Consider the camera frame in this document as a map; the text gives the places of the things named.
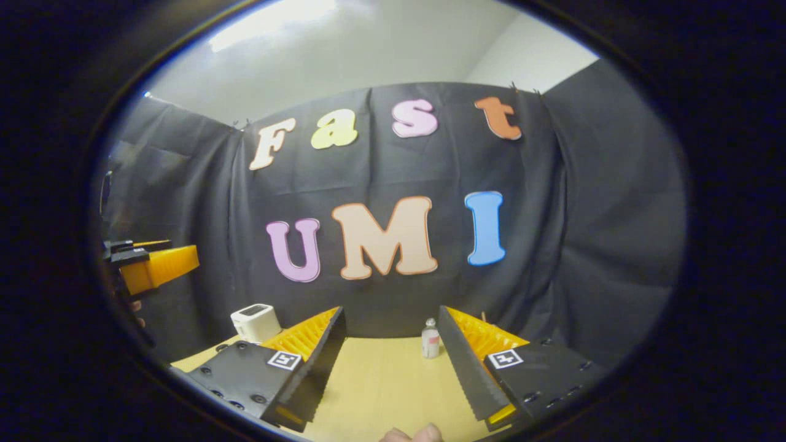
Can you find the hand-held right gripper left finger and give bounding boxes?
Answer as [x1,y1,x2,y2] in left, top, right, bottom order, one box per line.
[184,306,348,433]

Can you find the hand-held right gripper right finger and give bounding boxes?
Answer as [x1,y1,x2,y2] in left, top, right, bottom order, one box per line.
[437,305,609,432]

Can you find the small clear bottle red label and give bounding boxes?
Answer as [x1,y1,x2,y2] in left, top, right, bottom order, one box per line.
[421,318,440,359]

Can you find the white toaster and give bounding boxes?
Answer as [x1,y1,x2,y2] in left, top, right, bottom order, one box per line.
[230,303,282,343]

